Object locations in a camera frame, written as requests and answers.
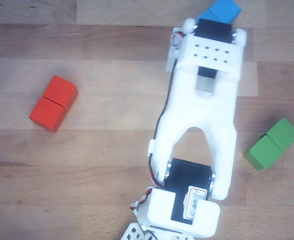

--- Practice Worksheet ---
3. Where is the long red wooden block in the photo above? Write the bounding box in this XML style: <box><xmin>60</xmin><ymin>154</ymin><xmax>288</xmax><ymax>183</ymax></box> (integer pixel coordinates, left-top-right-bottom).
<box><xmin>28</xmin><ymin>75</ymin><xmax>79</xmax><ymax>134</ymax></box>

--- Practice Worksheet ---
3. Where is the white handwritten label sticker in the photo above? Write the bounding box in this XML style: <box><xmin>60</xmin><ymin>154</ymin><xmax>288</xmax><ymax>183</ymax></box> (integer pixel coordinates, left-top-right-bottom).
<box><xmin>183</xmin><ymin>185</ymin><xmax>208</xmax><ymax>221</ymax></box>

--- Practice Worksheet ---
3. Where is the long green wooden block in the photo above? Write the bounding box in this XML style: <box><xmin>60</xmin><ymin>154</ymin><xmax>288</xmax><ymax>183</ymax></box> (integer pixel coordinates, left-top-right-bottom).
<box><xmin>243</xmin><ymin>117</ymin><xmax>294</xmax><ymax>173</ymax></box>

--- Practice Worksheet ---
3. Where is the long blue wooden block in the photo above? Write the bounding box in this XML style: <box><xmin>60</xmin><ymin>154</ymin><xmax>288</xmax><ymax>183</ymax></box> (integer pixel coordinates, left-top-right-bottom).
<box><xmin>195</xmin><ymin>0</ymin><xmax>242</xmax><ymax>25</ymax></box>

